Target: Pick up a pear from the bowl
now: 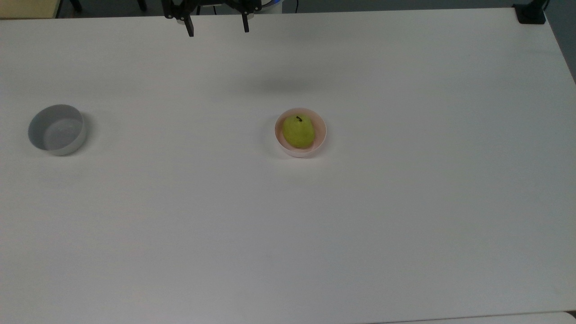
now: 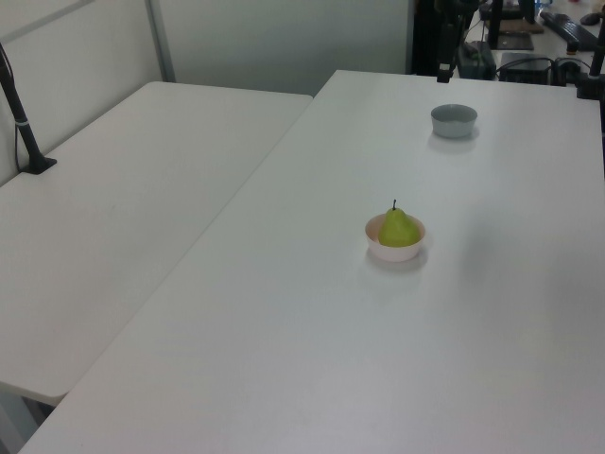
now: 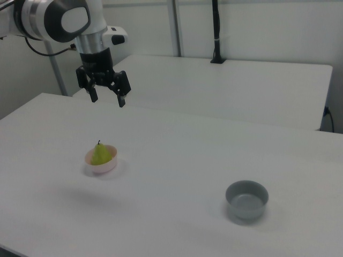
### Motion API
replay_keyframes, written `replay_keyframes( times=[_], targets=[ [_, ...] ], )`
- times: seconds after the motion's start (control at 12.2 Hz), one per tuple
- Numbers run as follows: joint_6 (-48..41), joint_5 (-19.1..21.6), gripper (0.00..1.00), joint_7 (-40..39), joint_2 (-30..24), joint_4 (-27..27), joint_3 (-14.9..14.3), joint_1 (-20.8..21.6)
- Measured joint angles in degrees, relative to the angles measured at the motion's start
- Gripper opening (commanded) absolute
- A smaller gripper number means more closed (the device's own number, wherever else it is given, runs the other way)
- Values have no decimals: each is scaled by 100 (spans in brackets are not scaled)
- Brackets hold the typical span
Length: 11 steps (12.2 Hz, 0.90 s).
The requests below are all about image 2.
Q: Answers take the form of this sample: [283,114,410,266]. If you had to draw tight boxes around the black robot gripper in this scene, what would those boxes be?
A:
[433,0,479,84]

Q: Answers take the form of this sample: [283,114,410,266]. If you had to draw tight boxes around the green pear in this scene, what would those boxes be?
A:
[376,199,422,249]

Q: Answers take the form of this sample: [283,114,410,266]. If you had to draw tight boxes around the grey bowl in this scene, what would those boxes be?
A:
[430,104,478,139]

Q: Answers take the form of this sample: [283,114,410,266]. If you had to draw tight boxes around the pink bowl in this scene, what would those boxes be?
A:
[364,213,426,264]

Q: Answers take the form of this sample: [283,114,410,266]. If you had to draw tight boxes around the dark green bag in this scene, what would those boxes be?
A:
[456,40,497,80]

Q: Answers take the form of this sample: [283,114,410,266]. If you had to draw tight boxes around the black monitor stand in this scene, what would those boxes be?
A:
[486,0,535,51]

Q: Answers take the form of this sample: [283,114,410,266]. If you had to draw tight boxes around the black equipment box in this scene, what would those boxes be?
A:
[498,50,554,85]

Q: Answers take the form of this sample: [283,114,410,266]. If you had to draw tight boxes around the black keyboard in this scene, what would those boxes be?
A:
[540,10,604,52]

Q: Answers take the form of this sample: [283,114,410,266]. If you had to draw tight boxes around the white side table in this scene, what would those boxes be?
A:
[0,80,315,407]

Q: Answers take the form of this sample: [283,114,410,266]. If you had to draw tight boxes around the black stand pole with base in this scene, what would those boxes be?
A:
[0,41,59,177]

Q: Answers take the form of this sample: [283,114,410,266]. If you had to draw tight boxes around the black camera stand clamp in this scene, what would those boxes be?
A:
[574,26,605,101]

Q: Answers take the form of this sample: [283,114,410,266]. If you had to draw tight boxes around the grey metal partition post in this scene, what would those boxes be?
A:
[145,0,177,84]

